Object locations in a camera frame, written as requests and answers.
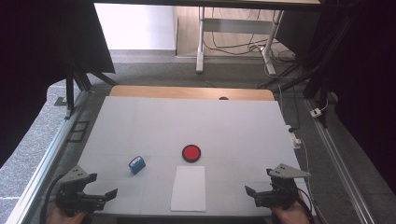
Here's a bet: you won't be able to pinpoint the white cable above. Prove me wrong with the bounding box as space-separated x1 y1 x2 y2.
299 139 328 224

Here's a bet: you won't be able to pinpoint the black curtain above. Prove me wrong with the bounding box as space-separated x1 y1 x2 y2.
0 0 117 167
274 0 396 195

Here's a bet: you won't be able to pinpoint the white plug adapter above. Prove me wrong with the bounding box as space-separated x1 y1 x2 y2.
286 124 303 149

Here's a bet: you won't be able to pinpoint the black floor cables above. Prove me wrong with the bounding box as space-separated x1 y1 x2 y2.
203 7 297 64

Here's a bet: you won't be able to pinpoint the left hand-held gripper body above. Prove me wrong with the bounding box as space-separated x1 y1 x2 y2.
55 165 106 217

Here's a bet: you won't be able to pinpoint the person's left hand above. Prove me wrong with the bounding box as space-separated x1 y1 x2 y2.
46 203 90 224

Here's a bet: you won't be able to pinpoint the person's right hand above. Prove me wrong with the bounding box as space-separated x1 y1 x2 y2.
270 192 311 224

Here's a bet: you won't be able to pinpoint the right hand-held gripper cable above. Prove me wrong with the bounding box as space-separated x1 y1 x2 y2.
295 186 316 224

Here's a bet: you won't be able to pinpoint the black metal stand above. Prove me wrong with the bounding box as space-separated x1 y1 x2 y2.
54 46 120 120

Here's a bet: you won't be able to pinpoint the blue stamp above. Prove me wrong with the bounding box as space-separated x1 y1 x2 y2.
128 155 147 175

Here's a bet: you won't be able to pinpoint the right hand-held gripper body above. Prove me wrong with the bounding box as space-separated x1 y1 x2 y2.
255 163 312 209

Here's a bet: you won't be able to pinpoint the large white table mat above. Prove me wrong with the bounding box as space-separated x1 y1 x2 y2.
77 95 313 217

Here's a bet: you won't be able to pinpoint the white paper sheet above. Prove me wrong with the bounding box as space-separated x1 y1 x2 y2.
170 165 207 213

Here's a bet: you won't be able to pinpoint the red ink pad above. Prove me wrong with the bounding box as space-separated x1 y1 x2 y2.
181 144 202 163

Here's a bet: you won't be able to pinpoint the aluminium rail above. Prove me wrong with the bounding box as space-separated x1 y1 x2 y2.
304 98 378 224
5 90 92 224

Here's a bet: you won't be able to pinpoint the white desk frame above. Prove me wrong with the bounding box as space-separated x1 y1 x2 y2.
195 7 285 76

